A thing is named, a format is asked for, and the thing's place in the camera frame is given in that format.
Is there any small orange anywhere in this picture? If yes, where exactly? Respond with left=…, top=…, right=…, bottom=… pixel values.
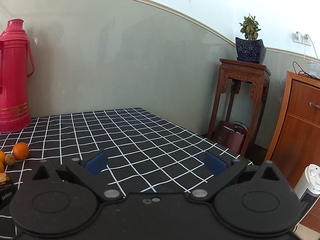
left=0, top=162, right=4, bottom=173
left=0, top=151, right=5, bottom=164
left=0, top=173, right=10, bottom=183

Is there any small yellowish kumquat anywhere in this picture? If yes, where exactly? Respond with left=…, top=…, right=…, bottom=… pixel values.
left=4, top=154, right=15, bottom=166

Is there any larger orange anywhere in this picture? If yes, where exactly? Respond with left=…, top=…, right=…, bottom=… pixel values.
left=12, top=142, right=29, bottom=160

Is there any dark red bag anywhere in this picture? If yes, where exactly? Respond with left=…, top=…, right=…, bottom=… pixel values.
left=212, top=121, right=247, bottom=154

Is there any black white grid tablecloth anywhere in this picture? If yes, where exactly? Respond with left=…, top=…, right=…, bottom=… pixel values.
left=0, top=107, right=254, bottom=239

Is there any brown wooden cabinet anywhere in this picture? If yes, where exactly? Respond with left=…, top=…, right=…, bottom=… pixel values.
left=264, top=71, right=320, bottom=227

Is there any white electric heater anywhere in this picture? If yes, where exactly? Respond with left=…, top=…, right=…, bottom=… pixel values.
left=294, top=164, right=319, bottom=232

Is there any carved wooden plant stand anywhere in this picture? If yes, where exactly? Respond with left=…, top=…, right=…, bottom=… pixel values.
left=207, top=59, right=271, bottom=155

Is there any potted green plant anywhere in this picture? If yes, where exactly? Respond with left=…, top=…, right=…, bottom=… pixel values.
left=235, top=14, right=266, bottom=64

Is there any red thermos flask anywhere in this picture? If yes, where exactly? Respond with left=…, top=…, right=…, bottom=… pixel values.
left=0, top=19, right=35, bottom=133

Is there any white wall socket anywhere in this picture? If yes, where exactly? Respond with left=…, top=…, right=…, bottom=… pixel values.
left=292, top=31, right=311, bottom=46

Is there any white charger cable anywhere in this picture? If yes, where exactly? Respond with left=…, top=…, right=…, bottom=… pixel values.
left=296, top=31, right=320, bottom=63

